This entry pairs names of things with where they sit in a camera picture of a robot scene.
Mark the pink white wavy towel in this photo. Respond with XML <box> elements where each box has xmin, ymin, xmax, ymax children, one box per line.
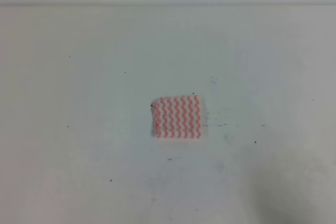
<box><xmin>151</xmin><ymin>94</ymin><xmax>208</xmax><ymax>141</ymax></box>

